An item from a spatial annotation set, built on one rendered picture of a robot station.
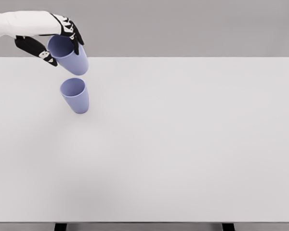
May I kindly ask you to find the lavender blue plastic cup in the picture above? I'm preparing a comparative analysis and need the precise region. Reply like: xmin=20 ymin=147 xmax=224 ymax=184
xmin=47 ymin=35 xmax=89 ymax=76
xmin=60 ymin=77 xmax=89 ymax=114

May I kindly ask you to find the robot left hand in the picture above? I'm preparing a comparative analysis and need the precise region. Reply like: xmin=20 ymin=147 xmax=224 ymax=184
xmin=12 ymin=11 xmax=85 ymax=67

